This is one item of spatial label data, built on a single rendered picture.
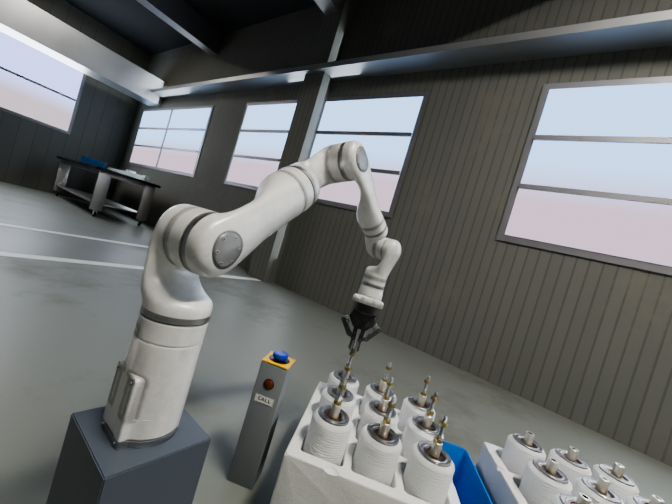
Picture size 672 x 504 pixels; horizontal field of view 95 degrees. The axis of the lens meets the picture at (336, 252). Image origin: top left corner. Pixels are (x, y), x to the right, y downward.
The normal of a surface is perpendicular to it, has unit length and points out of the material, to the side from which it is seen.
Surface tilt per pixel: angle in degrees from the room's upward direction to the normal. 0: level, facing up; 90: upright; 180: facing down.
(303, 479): 90
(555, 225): 90
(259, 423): 90
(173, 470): 90
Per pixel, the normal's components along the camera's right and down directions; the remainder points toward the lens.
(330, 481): -0.14, -0.02
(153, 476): 0.77, 0.25
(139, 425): 0.33, 0.13
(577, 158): -0.57, -0.15
